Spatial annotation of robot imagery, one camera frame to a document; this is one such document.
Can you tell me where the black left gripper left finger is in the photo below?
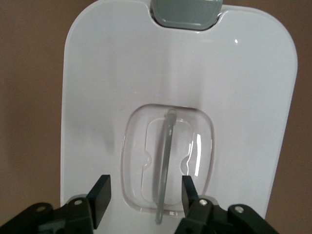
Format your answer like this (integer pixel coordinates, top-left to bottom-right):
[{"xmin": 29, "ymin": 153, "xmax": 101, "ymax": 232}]
[{"xmin": 0, "ymin": 175, "xmax": 112, "ymax": 234}]

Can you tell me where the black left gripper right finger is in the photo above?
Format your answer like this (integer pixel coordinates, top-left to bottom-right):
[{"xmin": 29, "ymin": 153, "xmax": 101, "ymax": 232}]
[{"xmin": 174, "ymin": 175, "xmax": 278, "ymax": 234}]

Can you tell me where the translucent grey lid handle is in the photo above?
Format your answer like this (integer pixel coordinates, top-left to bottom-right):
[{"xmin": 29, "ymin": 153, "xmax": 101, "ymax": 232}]
[{"xmin": 155, "ymin": 108, "xmax": 177, "ymax": 224}]

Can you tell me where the white plastic box lid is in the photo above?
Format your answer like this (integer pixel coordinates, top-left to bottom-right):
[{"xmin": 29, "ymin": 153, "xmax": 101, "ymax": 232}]
[{"xmin": 59, "ymin": 0, "xmax": 299, "ymax": 234}]

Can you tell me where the brown table mat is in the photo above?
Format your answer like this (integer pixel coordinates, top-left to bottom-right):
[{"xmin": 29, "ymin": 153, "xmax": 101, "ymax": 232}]
[{"xmin": 0, "ymin": 0, "xmax": 312, "ymax": 234}]

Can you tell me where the grey lid latch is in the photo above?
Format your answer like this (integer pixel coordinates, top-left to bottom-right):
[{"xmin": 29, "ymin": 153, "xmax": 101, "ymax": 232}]
[{"xmin": 149, "ymin": 0, "xmax": 224, "ymax": 30}]

